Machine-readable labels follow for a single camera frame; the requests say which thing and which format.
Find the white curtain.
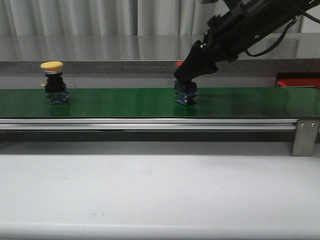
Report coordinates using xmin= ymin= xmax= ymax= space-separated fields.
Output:
xmin=0 ymin=0 xmax=228 ymax=37

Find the green conveyor belt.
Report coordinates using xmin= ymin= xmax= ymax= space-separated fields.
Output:
xmin=0 ymin=87 xmax=320 ymax=119

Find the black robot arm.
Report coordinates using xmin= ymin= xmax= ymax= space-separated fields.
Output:
xmin=174 ymin=0 xmax=320 ymax=85

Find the steel conveyor support bracket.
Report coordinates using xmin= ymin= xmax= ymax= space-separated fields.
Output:
xmin=291 ymin=119 xmax=320 ymax=157

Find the aluminium conveyor frame rail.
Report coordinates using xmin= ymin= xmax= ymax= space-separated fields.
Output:
xmin=0 ymin=118 xmax=298 ymax=131

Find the grey stone shelf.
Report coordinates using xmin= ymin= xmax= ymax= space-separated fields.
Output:
xmin=0 ymin=33 xmax=320 ymax=76

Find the red plastic tray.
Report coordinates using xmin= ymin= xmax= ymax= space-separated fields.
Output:
xmin=275 ymin=78 xmax=320 ymax=89

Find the yellow push button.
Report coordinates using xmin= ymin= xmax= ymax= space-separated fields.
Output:
xmin=40 ymin=61 xmax=69 ymax=105

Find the red push button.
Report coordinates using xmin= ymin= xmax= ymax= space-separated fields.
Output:
xmin=174 ymin=60 xmax=197 ymax=106

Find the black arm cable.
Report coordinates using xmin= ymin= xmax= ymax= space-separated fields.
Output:
xmin=243 ymin=9 xmax=320 ymax=57

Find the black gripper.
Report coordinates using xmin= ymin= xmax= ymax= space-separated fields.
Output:
xmin=173 ymin=2 xmax=275 ymax=84

